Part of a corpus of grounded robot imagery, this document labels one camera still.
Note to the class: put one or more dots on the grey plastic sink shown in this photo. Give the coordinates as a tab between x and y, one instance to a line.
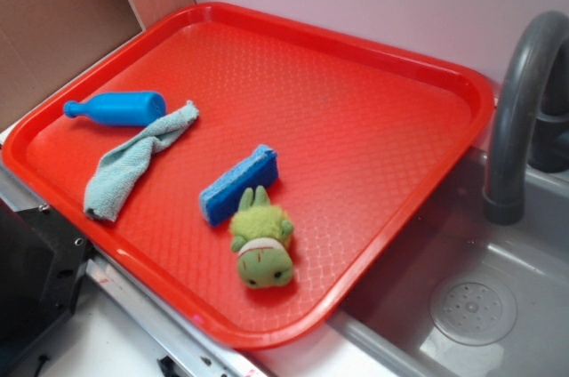
455	295

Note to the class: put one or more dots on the red plastic tray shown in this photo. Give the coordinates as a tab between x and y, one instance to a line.
363	133

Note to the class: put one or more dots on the green plush turtle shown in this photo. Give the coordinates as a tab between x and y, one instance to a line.
261	237

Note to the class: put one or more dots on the aluminium frame rail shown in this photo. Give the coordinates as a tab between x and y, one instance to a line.
119	328

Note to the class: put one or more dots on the brown cardboard panel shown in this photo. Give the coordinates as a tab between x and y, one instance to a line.
47	43

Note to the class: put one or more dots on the blue sponge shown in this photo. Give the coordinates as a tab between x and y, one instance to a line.
219	201

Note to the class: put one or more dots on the blue plastic bottle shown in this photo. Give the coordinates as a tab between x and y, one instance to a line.
135	109

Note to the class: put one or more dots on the grey toy faucet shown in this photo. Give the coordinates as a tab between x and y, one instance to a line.
530	125

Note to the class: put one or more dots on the light blue cloth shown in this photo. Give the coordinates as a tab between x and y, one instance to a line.
119	170

